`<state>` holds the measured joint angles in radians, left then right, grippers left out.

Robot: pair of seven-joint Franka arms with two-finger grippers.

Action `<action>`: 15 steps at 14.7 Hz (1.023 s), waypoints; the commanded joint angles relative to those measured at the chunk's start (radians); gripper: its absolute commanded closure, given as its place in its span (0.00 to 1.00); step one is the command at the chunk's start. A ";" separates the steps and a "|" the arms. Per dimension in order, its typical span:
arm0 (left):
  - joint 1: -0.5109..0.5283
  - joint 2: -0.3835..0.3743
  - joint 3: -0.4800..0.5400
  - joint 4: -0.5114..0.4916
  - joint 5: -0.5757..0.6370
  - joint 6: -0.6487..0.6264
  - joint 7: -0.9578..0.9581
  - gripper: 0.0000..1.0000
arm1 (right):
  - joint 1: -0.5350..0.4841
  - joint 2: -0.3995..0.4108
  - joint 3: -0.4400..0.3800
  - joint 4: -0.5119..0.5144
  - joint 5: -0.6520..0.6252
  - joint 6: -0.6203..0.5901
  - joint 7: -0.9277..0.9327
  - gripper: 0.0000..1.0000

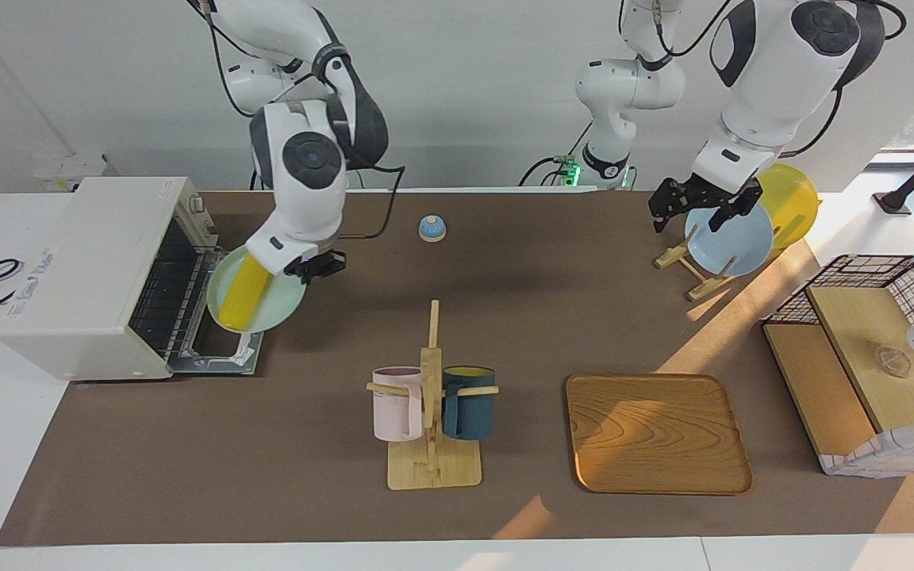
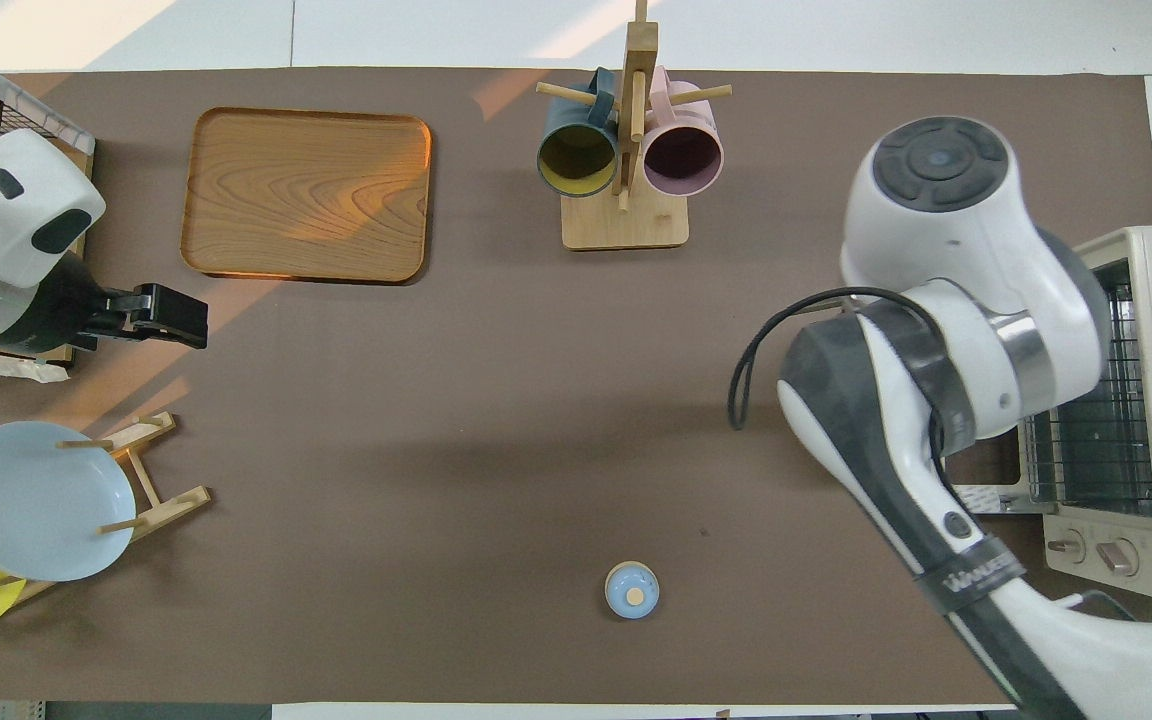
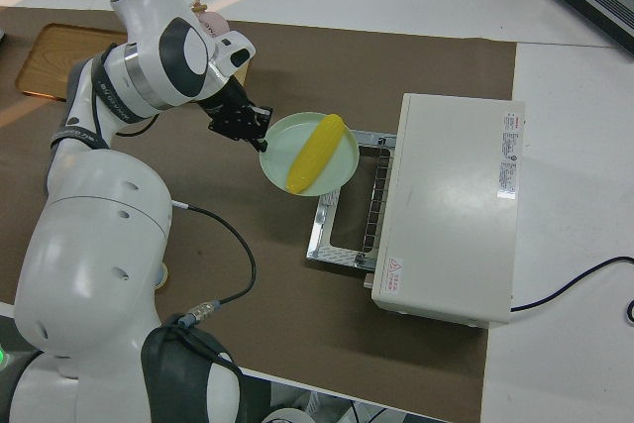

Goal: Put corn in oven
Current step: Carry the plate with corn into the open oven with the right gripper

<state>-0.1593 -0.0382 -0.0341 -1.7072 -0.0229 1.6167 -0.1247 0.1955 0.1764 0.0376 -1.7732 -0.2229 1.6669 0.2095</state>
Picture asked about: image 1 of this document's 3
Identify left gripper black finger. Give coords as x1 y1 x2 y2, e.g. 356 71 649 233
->
709 181 765 232
649 178 686 233

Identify pale green plate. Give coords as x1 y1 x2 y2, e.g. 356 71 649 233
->
206 244 309 334

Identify yellow corn cob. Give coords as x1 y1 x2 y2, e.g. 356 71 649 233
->
217 258 274 330

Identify glass oven door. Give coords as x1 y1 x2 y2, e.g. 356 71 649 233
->
167 247 267 375

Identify white toaster oven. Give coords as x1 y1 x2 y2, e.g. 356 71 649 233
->
0 176 267 381

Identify light blue plate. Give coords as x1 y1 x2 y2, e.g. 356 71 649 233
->
685 202 774 278

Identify yellow plate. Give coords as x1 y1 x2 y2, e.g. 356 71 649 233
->
755 163 820 250

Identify wooden plate rack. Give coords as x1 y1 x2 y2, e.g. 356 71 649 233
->
655 224 743 302

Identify pink mug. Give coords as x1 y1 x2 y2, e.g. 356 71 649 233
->
371 366 426 443

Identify two-tier wooden shelf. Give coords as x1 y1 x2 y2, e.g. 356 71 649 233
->
762 284 914 461

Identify brown table mat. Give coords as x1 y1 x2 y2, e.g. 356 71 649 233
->
0 190 914 548

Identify dark blue mug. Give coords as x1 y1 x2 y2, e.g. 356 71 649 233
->
441 366 497 442

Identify clear glass cup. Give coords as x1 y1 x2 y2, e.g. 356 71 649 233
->
874 347 914 378

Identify wooden mug rack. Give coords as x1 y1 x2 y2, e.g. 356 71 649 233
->
366 300 500 491

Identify wooden serving tray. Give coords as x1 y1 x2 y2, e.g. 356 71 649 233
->
566 373 754 496

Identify white power strip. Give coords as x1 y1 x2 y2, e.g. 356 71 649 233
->
33 155 109 191

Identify white brick-pattern paper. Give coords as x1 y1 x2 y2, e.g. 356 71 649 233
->
818 419 914 478

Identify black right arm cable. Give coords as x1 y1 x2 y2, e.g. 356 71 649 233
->
187 0 406 240

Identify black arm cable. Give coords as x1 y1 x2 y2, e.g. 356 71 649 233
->
187 0 406 240
620 0 910 159

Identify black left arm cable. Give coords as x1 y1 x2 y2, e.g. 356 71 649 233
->
620 0 910 159

